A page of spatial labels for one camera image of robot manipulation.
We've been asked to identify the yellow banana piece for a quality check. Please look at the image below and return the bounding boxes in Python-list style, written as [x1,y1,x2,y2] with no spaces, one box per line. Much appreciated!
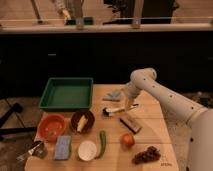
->
[77,116,88,132]

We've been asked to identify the white round lid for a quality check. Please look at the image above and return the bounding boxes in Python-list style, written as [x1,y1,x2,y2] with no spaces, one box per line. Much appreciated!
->
[78,141,97,161]

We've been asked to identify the black tripod legs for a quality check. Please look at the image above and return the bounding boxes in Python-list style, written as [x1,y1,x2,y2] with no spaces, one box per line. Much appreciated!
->
[0,103,37,137]

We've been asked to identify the black grey eraser block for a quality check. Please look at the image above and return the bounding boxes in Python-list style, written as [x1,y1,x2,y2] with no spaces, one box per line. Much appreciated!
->
[120,117,142,134]

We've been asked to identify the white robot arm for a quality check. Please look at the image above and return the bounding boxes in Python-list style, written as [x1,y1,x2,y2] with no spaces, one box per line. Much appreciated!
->
[123,68,213,171]

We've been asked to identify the green box on shelf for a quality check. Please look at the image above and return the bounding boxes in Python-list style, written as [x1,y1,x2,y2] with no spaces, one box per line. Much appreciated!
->
[65,17,94,25]

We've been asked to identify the green plastic tray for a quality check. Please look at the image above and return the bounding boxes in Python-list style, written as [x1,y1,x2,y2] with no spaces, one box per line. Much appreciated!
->
[39,78,93,112]

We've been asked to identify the red tomato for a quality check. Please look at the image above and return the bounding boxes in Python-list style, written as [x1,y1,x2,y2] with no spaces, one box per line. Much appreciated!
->
[120,133,135,148]

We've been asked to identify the white black dish brush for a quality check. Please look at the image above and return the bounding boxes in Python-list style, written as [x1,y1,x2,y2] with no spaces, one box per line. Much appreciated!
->
[102,103,140,117]

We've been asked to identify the dark brown bowl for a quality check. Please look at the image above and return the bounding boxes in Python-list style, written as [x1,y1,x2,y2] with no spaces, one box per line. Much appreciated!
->
[70,110,95,134]

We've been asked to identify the grey blue folded cloth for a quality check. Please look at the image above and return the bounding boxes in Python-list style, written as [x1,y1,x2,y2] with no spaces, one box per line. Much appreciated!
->
[103,90,121,101]

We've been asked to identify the orange plastic bowl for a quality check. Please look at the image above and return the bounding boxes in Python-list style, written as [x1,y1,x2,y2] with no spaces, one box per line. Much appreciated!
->
[37,114,66,142]

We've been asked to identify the green cucumber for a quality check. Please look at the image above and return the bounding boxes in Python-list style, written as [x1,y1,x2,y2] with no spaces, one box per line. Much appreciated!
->
[96,130,107,159]

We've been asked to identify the purple grape bunch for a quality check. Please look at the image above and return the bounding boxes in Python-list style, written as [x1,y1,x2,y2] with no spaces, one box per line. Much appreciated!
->
[132,146,161,164]

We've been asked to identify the blue sponge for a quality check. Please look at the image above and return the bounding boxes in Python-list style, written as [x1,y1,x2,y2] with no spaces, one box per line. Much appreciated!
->
[54,136,71,160]

